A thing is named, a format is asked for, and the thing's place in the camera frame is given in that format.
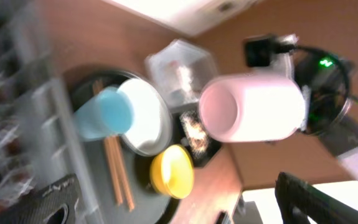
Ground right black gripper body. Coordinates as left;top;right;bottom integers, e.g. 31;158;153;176
294;52;353;135

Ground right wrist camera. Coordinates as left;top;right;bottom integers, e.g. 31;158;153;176
243;34;296;68

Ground golden brown food scraps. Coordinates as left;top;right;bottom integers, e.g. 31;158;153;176
179;110;210;159

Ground white ceramic plate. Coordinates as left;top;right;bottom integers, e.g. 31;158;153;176
118;78;172;157

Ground grey plastic dishwasher rack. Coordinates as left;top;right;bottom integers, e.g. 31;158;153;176
0;0;101;223

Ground right black camera cable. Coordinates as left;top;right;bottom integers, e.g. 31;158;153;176
290;45;358;116

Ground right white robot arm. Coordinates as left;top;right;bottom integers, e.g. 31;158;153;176
294;52;358;181

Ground left wooden chopstick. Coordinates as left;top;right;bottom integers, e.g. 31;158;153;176
103;136;123;205

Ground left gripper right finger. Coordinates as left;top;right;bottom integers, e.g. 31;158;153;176
275;172;358;224

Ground pink plastic cup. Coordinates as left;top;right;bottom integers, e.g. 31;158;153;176
198;74;306;142

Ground light blue plastic cup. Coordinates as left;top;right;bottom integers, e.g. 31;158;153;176
74;86;133;141

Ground right wooden chopstick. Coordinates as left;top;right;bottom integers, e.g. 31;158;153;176
96;79;136;212

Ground yellow bowl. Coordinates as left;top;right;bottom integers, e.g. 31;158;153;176
149;144;194;199

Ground black rectangular waste tray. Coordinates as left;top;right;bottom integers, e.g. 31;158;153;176
169;103;222;168

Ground clear plastic waste bin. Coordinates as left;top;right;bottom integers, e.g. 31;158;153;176
145;39;219;109

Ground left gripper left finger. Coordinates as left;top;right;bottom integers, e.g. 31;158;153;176
0;174;80;224

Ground wooden chopstick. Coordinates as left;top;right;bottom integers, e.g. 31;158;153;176
103;136;123;205
96;79;136;212

